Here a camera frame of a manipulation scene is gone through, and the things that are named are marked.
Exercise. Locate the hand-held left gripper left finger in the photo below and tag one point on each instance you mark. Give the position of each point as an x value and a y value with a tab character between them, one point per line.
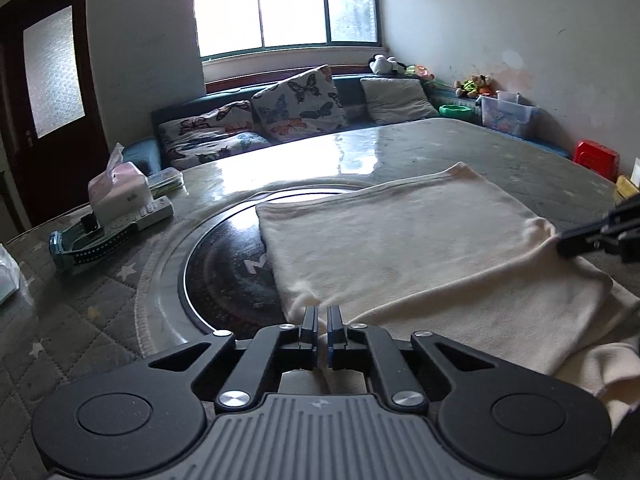
310	331

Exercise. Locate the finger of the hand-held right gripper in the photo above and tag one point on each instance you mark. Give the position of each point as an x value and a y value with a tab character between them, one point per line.
580	243
622	216

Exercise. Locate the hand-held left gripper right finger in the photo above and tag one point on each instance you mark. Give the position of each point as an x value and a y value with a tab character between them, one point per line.
334	331

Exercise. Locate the cream cloth garment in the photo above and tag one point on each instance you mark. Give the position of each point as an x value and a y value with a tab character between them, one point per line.
425	240

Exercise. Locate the yellow box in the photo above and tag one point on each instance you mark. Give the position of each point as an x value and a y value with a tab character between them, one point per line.
627	187

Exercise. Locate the red box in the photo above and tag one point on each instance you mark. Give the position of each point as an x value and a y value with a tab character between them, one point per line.
595	157

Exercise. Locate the round black glass hotplate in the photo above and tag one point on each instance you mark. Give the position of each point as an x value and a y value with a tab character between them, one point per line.
225	270

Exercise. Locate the clear plastic storage box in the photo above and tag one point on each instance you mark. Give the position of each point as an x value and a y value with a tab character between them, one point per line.
507	116

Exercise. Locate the green bowl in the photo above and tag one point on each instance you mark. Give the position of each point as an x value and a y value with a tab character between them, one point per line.
455	111

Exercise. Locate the brown green plush toy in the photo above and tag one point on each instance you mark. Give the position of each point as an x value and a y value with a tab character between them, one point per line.
472	86

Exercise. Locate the white remote control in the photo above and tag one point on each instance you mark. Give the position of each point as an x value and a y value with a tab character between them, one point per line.
150	211

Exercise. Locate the clear plastic case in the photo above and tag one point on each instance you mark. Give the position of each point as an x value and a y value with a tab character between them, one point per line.
165	180

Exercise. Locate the flat butterfly print cushion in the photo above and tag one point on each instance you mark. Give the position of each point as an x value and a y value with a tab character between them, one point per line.
210	135

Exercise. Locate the upright butterfly print pillow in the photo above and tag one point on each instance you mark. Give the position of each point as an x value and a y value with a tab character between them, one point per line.
300	102

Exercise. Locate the grey pillow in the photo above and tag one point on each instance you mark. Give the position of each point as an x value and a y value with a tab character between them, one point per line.
397	100

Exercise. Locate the pink green toy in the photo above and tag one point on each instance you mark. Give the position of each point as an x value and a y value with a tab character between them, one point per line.
419	72

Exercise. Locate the white pink tissue box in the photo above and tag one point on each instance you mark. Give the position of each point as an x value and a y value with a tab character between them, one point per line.
120	187

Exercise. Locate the blue sofa bench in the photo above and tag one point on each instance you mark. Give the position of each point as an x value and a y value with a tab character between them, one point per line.
350	90

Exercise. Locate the panda plush toy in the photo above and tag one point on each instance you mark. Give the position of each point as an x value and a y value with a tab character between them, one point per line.
382	65

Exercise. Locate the dark wooden door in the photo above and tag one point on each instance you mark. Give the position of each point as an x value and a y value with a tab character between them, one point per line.
55	160

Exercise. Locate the white plastic bag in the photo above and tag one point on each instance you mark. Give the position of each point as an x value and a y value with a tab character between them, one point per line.
7	275

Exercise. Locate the green framed window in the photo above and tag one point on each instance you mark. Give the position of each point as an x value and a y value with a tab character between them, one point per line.
280	5

